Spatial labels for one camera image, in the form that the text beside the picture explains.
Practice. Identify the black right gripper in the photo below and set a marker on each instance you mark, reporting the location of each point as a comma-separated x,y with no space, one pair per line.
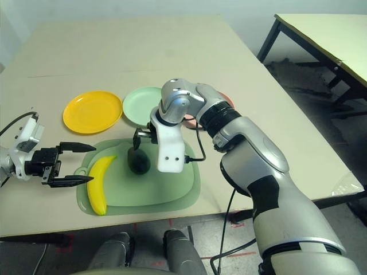
146,133

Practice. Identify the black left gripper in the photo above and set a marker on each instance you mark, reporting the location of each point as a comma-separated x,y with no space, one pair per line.
43,163

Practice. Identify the dark green toy avocado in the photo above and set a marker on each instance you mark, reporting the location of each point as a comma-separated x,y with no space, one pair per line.
140,164

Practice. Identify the yellow toy banana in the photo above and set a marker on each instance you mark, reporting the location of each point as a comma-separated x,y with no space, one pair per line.
96,186

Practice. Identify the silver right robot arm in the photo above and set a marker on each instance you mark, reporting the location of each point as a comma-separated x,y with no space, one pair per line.
258,157

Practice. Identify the mint green plate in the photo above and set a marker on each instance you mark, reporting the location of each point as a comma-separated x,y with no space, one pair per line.
137,106

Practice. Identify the green silicone cutting board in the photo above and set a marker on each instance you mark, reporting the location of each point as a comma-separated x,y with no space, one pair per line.
160,189

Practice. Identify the yellow plastic plate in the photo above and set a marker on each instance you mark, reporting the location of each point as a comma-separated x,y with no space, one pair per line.
91,111

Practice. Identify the pink plate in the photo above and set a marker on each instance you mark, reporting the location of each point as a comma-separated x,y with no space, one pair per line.
190,121

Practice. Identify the black metal table leg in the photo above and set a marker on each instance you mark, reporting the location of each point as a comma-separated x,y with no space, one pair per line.
34,239
329,202

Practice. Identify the grey left robot leg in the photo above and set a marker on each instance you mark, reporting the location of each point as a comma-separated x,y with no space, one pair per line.
113,249

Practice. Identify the grey robot leg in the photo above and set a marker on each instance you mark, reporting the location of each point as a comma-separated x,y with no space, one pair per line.
183,252
113,249

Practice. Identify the grey robot torso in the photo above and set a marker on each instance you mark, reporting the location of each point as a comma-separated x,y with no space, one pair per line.
120,272

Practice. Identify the grey right robot leg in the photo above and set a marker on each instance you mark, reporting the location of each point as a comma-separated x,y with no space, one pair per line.
183,252

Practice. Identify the clear plastic sheet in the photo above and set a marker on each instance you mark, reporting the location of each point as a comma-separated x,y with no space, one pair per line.
348,186

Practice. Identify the beige side table black legs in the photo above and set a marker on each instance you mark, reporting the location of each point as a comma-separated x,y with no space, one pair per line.
329,37

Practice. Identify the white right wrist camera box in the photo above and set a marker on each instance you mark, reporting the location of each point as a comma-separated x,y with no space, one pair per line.
170,149

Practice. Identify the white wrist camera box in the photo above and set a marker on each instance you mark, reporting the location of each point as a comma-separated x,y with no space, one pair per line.
170,149
28,134

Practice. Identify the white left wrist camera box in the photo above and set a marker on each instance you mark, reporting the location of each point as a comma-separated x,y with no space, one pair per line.
28,134

